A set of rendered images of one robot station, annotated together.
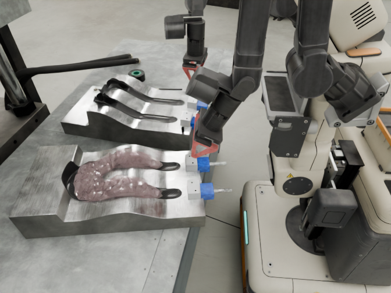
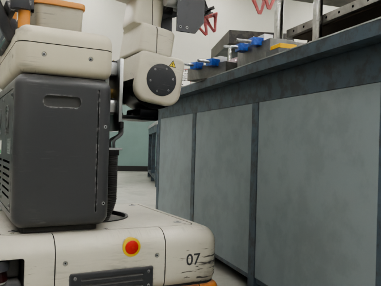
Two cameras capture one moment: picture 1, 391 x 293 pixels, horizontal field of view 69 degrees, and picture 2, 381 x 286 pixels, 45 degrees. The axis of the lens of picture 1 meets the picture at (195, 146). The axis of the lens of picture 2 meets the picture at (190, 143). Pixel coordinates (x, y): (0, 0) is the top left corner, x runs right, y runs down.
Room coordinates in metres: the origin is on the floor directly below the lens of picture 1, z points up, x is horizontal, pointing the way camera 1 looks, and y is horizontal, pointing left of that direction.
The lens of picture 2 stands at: (2.19, -1.09, 0.52)
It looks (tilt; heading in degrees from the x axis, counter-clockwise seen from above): 0 degrees down; 148
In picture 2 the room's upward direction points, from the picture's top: 2 degrees clockwise
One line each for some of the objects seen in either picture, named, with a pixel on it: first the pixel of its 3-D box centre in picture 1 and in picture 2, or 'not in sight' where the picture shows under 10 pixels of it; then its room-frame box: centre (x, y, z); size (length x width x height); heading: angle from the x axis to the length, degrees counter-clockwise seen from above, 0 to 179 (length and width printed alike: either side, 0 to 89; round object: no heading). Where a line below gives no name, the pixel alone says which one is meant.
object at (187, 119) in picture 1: (199, 123); (240, 47); (0.80, -0.02, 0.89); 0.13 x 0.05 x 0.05; 77
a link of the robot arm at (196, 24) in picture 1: (194, 28); not in sight; (0.91, 0.00, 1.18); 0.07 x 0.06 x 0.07; 99
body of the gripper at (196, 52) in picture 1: (195, 47); not in sight; (0.91, 0.00, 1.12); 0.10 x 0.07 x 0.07; 168
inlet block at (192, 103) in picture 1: (205, 106); (253, 41); (0.90, -0.04, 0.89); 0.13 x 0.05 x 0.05; 78
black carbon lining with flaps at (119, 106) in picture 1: (136, 100); not in sight; (0.90, 0.22, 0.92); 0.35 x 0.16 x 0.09; 77
